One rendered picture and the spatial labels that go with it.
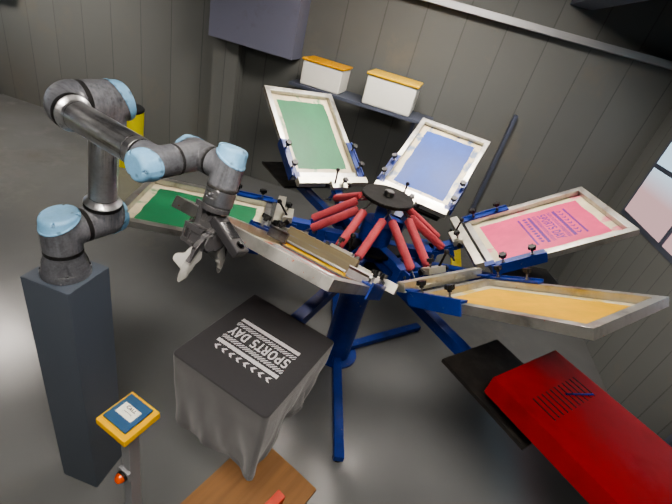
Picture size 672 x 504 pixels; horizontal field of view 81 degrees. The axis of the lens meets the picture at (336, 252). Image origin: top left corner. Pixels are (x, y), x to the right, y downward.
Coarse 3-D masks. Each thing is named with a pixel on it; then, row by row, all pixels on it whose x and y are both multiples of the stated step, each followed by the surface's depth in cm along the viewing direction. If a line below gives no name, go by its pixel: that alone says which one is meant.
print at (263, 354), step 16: (224, 336) 161; (240, 336) 163; (256, 336) 165; (272, 336) 167; (224, 352) 154; (240, 352) 156; (256, 352) 158; (272, 352) 160; (288, 352) 162; (256, 368) 151; (272, 368) 153
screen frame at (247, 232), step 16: (176, 208) 124; (192, 208) 122; (240, 224) 156; (256, 240) 114; (272, 240) 186; (272, 256) 112; (288, 256) 111; (304, 272) 109; (320, 272) 108; (336, 288) 112; (352, 288) 129; (368, 288) 152
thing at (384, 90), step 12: (372, 72) 375; (384, 72) 398; (372, 84) 380; (384, 84) 377; (396, 84) 375; (408, 84) 371; (420, 84) 386; (372, 96) 385; (384, 96) 382; (396, 96) 379; (408, 96) 376; (384, 108) 388; (396, 108) 384; (408, 108) 381
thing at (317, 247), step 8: (288, 232) 177; (296, 232) 176; (296, 240) 175; (304, 240) 174; (312, 240) 174; (304, 248) 174; (312, 248) 173; (320, 248) 172; (328, 248) 171; (320, 256) 171; (328, 256) 170; (336, 256) 169; (344, 256) 169; (336, 264) 169; (344, 264) 168; (352, 264) 167
